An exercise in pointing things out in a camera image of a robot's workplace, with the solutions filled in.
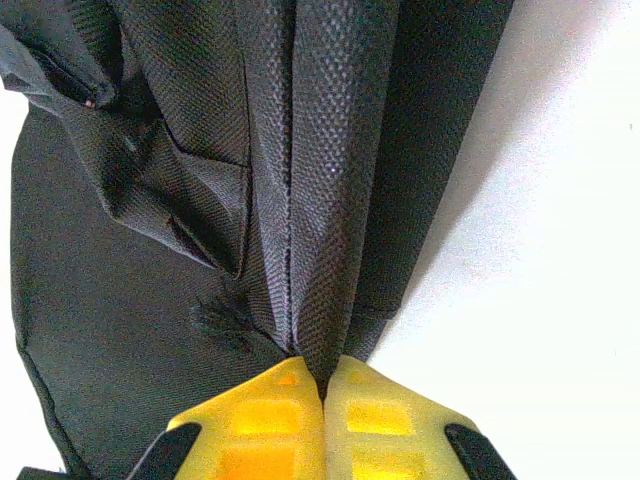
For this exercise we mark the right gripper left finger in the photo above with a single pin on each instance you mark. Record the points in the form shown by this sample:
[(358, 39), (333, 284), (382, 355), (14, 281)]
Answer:
[(260, 430)]

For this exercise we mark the black fabric backpack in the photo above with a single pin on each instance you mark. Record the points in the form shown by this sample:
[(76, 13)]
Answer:
[(210, 200)]

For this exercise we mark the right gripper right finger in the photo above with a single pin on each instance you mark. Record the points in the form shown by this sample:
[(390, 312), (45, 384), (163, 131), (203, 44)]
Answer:
[(385, 430)]

